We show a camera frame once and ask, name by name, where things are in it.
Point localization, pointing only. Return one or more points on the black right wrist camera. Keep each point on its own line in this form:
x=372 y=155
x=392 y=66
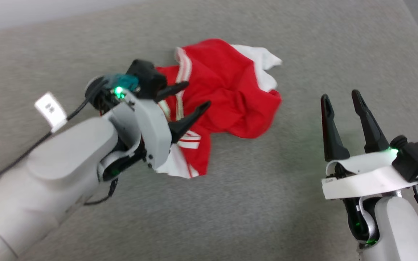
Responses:
x=417 y=156

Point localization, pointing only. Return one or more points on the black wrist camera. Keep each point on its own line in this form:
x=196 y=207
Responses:
x=147 y=78
x=417 y=156

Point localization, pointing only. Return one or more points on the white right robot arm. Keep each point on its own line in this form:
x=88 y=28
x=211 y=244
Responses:
x=394 y=232

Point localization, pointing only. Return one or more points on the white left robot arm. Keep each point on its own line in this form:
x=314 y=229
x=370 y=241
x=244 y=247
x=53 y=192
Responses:
x=49 y=174

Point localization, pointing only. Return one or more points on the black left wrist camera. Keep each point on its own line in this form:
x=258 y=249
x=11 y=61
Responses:
x=147 y=78

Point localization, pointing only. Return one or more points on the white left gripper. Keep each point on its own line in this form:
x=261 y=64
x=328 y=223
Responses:
x=152 y=130

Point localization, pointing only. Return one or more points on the red and white garment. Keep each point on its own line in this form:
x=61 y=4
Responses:
x=230 y=90

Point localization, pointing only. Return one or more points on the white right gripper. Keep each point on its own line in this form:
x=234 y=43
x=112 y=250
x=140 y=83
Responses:
x=368 y=177

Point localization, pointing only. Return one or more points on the teal left camera connector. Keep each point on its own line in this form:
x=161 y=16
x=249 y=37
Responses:
x=125 y=79

